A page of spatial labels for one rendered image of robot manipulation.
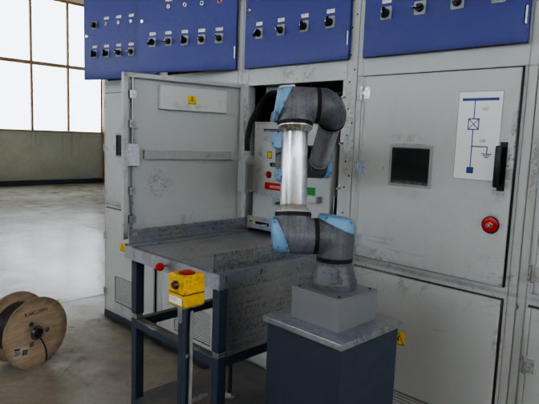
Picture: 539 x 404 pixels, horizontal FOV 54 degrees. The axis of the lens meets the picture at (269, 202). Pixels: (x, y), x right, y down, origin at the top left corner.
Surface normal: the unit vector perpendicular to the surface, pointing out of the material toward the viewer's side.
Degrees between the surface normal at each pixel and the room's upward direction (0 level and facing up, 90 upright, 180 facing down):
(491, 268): 90
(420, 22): 90
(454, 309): 90
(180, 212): 90
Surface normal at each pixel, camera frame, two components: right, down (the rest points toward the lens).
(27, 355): 0.86, 0.09
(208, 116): 0.58, 0.12
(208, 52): -0.46, 0.09
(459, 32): -0.70, 0.06
